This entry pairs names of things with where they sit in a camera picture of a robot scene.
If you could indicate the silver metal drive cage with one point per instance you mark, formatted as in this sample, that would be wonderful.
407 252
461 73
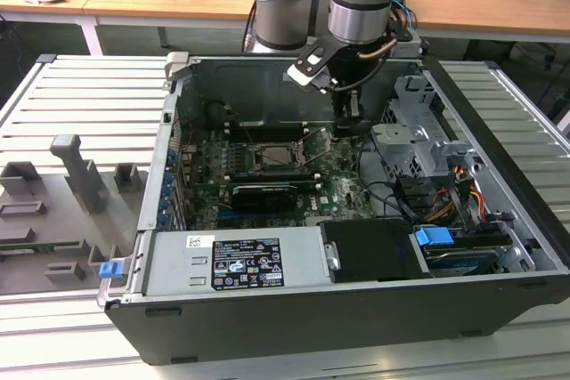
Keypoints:
401 144

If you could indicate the grey power supply unit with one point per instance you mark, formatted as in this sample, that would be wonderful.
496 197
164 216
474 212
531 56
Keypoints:
178 264

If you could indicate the blue case latch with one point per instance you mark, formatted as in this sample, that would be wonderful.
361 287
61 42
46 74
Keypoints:
110 270

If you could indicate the hard disk in blue carrier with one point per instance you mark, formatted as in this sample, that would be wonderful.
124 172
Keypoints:
432 236

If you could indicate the green RAM stick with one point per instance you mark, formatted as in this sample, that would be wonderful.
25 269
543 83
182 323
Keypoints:
26 247

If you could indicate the black RAM slot row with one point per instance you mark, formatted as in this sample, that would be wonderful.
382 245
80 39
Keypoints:
271 176
267 131

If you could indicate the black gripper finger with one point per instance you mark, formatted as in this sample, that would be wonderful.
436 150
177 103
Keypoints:
352 113

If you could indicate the black graphics card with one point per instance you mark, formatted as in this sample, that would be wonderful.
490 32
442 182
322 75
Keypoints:
263 197

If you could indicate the green motherboard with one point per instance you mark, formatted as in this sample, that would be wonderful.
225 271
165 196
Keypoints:
343 193

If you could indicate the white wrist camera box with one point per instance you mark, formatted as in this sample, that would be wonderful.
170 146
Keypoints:
309 66

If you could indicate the CPU socket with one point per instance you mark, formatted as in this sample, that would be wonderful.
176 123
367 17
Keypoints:
257 166

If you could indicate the black open PC case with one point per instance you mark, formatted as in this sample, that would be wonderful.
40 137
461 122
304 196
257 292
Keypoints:
311 331

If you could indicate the grey parts rack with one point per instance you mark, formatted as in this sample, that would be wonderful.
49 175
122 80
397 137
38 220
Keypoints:
53 220

